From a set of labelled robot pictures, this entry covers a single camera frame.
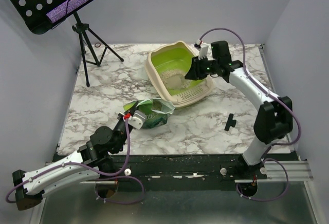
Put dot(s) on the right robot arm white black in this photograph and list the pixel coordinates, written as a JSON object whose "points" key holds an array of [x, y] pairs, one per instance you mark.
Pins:
{"points": [[274, 120]]}

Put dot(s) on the green litter bag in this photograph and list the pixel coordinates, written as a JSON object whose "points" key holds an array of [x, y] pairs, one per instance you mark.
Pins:
{"points": [[156, 110]]}

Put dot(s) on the translucent plastic scoop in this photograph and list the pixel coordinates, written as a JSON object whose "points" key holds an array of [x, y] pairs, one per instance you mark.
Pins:
{"points": [[176, 81]]}

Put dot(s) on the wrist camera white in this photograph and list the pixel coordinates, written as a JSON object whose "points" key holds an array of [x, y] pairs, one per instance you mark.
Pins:
{"points": [[202, 49], [137, 118]]}

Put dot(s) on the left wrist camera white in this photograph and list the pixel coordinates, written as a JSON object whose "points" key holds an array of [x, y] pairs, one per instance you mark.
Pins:
{"points": [[137, 118]]}

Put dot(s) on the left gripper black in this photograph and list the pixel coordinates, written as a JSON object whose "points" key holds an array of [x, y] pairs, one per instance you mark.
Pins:
{"points": [[121, 116]]}

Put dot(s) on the microphone with purple handle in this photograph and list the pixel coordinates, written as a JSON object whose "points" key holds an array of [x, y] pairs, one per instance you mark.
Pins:
{"points": [[64, 9]]}

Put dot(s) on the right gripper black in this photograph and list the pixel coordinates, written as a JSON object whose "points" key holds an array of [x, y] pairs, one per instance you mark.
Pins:
{"points": [[199, 67]]}

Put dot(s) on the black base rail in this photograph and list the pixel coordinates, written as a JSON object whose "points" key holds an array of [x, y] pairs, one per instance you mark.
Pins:
{"points": [[191, 173]]}

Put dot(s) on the cat litter pile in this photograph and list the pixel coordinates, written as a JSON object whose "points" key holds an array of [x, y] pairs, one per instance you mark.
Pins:
{"points": [[171, 72]]}

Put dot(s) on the green beige litter box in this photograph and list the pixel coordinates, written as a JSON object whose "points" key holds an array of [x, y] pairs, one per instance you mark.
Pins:
{"points": [[166, 68]]}

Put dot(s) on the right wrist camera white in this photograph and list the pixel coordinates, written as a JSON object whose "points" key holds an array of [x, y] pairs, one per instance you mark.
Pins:
{"points": [[202, 49]]}

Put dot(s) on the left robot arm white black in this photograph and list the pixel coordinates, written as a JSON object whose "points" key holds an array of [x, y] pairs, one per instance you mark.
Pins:
{"points": [[105, 155]]}

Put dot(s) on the black binder clip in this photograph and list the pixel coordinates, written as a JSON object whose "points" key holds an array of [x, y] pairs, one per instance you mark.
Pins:
{"points": [[231, 122]]}

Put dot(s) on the black music stand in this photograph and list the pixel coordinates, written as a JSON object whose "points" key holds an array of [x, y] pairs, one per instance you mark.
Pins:
{"points": [[51, 5]]}

